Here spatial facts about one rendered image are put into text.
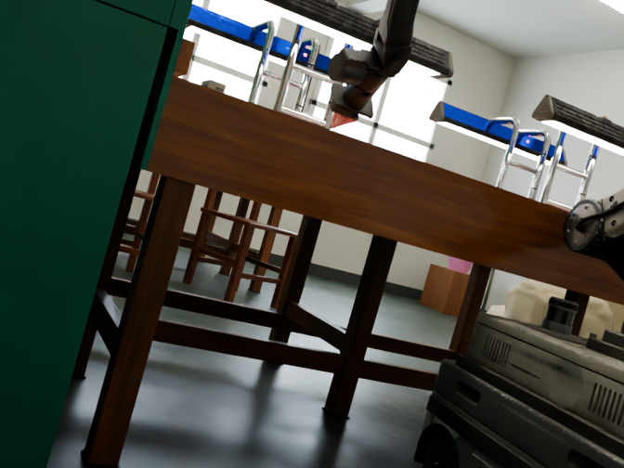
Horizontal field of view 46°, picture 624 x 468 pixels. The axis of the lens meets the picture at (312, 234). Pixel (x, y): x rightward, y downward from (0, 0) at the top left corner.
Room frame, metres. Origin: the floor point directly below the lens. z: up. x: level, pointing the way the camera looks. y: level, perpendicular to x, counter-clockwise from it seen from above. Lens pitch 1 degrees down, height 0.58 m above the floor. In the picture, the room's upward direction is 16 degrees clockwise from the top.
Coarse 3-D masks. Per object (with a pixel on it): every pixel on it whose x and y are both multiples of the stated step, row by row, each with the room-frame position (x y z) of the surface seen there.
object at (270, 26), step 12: (264, 24) 2.23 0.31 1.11; (264, 48) 2.18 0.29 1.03; (300, 48) 2.39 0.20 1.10; (312, 48) 2.24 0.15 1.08; (264, 60) 2.18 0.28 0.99; (312, 60) 2.24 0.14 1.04; (264, 72) 2.19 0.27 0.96; (300, 84) 2.24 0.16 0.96; (252, 96) 2.18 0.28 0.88; (300, 96) 2.24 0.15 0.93; (300, 108) 2.24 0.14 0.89
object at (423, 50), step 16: (272, 0) 1.72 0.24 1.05; (288, 0) 1.74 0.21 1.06; (304, 0) 1.77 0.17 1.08; (320, 0) 1.80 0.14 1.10; (304, 16) 1.76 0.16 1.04; (320, 16) 1.78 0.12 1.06; (336, 16) 1.81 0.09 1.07; (352, 16) 1.84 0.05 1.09; (352, 32) 1.82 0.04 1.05; (368, 32) 1.84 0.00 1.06; (416, 48) 1.91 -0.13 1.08; (432, 48) 1.94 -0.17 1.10; (432, 64) 1.92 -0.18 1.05; (448, 64) 1.95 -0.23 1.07
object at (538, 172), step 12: (492, 120) 2.71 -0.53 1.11; (504, 120) 2.65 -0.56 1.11; (516, 120) 2.60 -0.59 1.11; (516, 132) 2.59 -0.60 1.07; (528, 132) 2.75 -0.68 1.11; (540, 132) 2.69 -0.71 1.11; (504, 156) 2.60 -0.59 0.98; (540, 156) 2.65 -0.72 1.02; (504, 168) 2.59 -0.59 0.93; (528, 168) 2.63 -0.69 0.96; (540, 168) 2.65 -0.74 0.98; (504, 180) 2.59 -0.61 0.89
